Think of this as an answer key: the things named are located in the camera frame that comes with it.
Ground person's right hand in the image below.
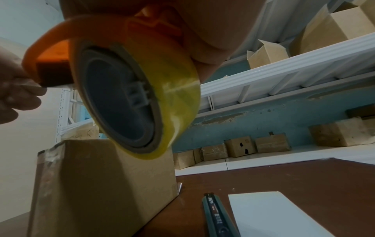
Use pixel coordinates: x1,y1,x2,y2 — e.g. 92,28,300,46
59,0,267,82

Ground person's left hand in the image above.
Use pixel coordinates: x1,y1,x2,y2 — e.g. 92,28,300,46
0,45,48,126

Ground orange tape dispenser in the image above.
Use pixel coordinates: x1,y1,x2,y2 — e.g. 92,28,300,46
21,4,203,160

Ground green utility knife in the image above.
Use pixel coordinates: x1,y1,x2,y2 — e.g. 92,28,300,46
202,193,241,237

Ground white paper sheet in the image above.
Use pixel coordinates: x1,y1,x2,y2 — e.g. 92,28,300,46
228,191,336,237

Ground big open-flap cardboard box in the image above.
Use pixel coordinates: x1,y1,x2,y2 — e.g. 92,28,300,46
246,39,289,69

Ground large flat cardboard box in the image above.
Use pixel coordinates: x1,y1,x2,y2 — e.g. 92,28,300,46
61,122,100,141

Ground very large cardboard box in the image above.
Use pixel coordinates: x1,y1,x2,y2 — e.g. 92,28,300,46
351,0,375,24
289,4,374,56

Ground small cardboard box dark holes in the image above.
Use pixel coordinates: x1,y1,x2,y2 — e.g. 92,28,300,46
223,135,257,158

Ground medium cardboard box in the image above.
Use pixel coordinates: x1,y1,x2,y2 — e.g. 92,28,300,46
309,116,371,147

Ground plain brown cardboard box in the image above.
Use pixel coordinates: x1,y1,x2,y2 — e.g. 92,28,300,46
347,105,375,136

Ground white metal shelf unit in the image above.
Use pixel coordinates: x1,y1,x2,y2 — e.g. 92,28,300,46
55,0,375,176

